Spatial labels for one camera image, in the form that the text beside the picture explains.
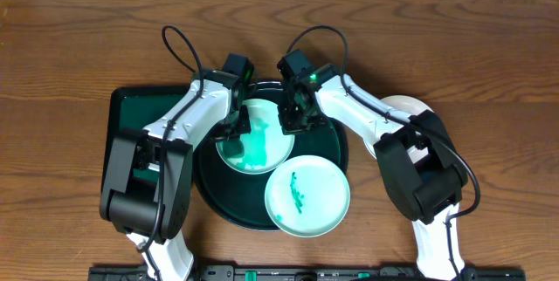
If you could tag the white plate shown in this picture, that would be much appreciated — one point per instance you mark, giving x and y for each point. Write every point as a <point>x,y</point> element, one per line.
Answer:
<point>415,107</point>

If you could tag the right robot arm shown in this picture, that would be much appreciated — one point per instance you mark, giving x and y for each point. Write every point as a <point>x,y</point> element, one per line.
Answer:
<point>422,172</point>

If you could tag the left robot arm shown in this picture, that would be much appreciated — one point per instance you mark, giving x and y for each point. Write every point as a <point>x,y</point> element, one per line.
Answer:
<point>145,192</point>

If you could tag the round black serving tray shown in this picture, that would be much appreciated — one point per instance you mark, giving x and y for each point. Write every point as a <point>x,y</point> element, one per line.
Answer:
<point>238,197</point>

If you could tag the rectangular black sponge tray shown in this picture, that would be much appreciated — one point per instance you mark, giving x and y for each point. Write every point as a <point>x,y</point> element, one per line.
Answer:
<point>135,107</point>

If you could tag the light green plate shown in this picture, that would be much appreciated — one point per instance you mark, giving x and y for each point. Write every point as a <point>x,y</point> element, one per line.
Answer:
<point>266,147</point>
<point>307,196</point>

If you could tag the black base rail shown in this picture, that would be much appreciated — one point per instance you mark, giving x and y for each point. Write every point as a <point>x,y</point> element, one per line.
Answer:
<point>230,273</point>

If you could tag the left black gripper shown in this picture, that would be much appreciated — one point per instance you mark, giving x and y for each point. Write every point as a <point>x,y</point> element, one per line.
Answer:
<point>236,126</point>

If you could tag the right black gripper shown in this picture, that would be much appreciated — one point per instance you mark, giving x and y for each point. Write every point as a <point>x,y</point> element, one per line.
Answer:
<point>289,126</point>

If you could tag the green sponge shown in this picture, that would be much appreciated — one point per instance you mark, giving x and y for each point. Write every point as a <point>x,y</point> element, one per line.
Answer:
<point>233,148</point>

